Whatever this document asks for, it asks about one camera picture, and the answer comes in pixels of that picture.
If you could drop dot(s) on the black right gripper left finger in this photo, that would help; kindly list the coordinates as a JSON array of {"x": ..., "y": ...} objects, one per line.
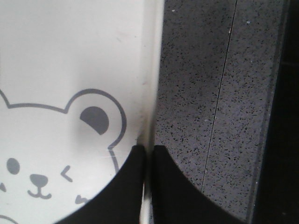
[{"x": 120, "y": 201}]

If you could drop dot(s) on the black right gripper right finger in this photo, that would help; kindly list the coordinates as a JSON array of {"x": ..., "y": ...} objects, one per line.
[{"x": 175, "y": 200}]

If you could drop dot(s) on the cream bear serving tray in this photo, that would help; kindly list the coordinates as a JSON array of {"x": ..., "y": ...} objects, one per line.
[{"x": 78, "y": 89}]

